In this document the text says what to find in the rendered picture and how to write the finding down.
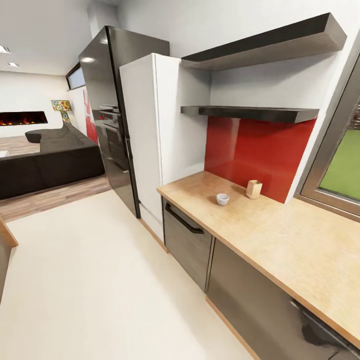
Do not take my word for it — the coffee cup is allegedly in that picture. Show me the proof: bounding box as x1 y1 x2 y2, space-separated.
216 193 229 206

